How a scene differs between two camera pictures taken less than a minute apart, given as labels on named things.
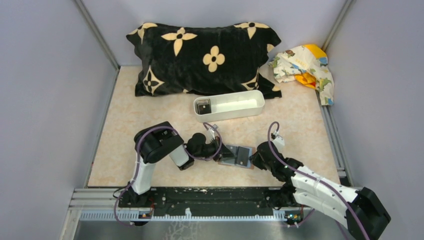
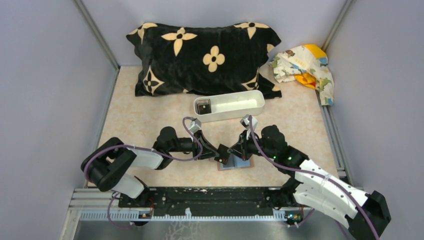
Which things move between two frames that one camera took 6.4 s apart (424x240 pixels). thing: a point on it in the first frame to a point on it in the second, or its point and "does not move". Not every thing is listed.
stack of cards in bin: [203, 106] does not move
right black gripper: [255, 159] to [245, 139]
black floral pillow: [187, 59] does not move
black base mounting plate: [203, 200] does not move
